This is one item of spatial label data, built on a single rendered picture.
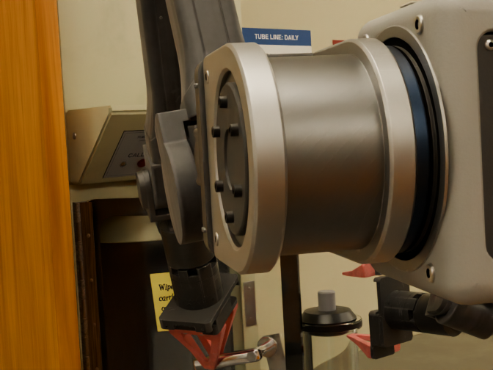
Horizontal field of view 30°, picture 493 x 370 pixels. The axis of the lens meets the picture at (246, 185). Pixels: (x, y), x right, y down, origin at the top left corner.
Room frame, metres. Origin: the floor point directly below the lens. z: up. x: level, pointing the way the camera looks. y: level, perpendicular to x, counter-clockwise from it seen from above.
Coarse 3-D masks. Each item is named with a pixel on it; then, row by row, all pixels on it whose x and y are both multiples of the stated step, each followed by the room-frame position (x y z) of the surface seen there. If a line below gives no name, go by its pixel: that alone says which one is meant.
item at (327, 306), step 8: (320, 296) 1.44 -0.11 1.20; (328, 296) 1.44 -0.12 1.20; (320, 304) 1.44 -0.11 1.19; (328, 304) 1.44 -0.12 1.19; (304, 312) 1.44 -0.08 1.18; (312, 312) 1.44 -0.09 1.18; (320, 312) 1.43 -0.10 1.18; (328, 312) 1.43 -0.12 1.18; (336, 312) 1.42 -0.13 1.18; (344, 312) 1.42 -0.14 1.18; (352, 312) 1.44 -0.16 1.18; (304, 320) 1.43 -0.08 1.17; (312, 320) 1.42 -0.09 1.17; (320, 320) 1.41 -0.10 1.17; (328, 320) 1.41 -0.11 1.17; (336, 320) 1.41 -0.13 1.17; (344, 320) 1.41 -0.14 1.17; (352, 320) 1.42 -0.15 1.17
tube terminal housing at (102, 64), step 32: (64, 0) 1.25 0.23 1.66; (96, 0) 1.28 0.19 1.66; (128, 0) 1.31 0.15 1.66; (64, 32) 1.25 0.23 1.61; (96, 32) 1.28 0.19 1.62; (128, 32) 1.31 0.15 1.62; (64, 64) 1.24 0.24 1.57; (96, 64) 1.28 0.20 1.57; (128, 64) 1.31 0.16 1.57; (64, 96) 1.24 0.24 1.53; (96, 96) 1.27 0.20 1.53; (128, 96) 1.31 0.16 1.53; (96, 192) 1.27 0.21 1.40; (128, 192) 1.30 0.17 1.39
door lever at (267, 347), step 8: (264, 344) 1.12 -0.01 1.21; (272, 344) 1.13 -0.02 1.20; (224, 352) 1.11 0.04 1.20; (232, 352) 1.10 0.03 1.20; (240, 352) 1.09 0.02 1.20; (248, 352) 1.08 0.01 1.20; (256, 352) 1.08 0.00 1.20; (264, 352) 1.11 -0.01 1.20; (272, 352) 1.13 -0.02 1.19; (224, 360) 1.10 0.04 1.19; (232, 360) 1.10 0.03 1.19; (240, 360) 1.09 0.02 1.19; (248, 360) 1.09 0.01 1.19; (256, 360) 1.08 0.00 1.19; (200, 368) 1.11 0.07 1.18; (216, 368) 1.11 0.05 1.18
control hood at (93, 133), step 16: (80, 112) 1.21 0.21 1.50; (96, 112) 1.18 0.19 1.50; (112, 112) 1.16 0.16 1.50; (128, 112) 1.17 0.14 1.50; (144, 112) 1.19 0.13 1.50; (80, 128) 1.21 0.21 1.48; (96, 128) 1.18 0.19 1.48; (112, 128) 1.18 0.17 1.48; (128, 128) 1.19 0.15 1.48; (80, 144) 1.21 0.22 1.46; (96, 144) 1.19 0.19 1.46; (112, 144) 1.20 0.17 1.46; (80, 160) 1.22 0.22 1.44; (96, 160) 1.20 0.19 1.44; (80, 176) 1.22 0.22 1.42; (96, 176) 1.23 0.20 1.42; (128, 176) 1.27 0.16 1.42
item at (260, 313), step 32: (96, 224) 1.22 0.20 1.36; (128, 224) 1.20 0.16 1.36; (96, 256) 1.23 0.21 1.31; (128, 256) 1.21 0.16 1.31; (160, 256) 1.19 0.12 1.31; (288, 256) 1.12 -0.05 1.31; (128, 288) 1.21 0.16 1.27; (256, 288) 1.14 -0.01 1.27; (288, 288) 1.12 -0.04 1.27; (128, 320) 1.21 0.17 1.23; (256, 320) 1.14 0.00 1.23; (288, 320) 1.12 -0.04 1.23; (128, 352) 1.21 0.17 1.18; (160, 352) 1.19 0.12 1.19; (288, 352) 1.12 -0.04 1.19
